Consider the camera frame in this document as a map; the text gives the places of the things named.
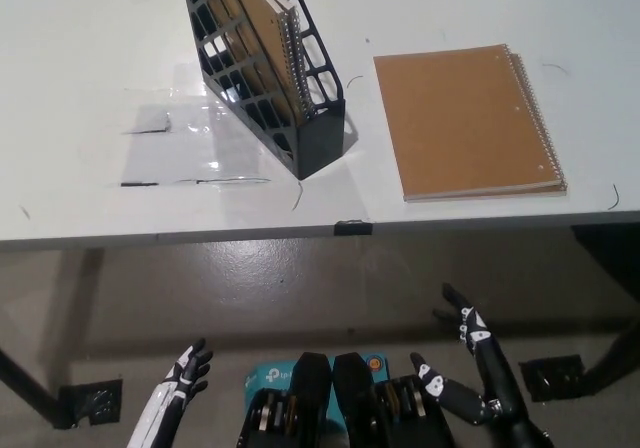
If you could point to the grey tape patch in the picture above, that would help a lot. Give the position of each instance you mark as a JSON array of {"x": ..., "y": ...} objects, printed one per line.
[{"x": 150, "y": 118}]

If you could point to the teal router box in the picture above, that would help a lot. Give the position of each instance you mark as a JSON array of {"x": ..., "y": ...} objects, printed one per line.
[{"x": 270, "y": 375}]

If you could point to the black lattice book holder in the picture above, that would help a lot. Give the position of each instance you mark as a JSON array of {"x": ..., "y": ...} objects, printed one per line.
[{"x": 320, "y": 143}]

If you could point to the black slanted table leg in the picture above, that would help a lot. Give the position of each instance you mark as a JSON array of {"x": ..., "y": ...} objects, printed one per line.
[{"x": 25, "y": 383}]

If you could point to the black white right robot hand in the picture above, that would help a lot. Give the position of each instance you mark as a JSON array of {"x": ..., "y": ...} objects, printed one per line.
[{"x": 492, "y": 368}]

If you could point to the brown spiral notebook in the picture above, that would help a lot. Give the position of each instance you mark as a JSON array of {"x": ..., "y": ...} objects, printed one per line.
[
  {"x": 260, "y": 33},
  {"x": 460, "y": 123}
]

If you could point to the black table frame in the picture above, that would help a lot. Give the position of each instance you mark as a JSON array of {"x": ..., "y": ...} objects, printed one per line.
[{"x": 610, "y": 253}]

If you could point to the black robot body blocks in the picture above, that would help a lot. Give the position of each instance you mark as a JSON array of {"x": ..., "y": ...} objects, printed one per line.
[{"x": 310, "y": 383}]

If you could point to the black tape strip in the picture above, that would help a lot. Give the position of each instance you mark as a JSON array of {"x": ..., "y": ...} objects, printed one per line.
[{"x": 352, "y": 228}]

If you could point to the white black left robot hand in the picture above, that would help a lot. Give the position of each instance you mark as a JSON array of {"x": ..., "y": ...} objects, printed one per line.
[{"x": 165, "y": 398}]

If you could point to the clear plastic sheet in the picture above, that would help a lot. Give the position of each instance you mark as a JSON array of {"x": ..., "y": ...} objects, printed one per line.
[{"x": 235, "y": 143}]

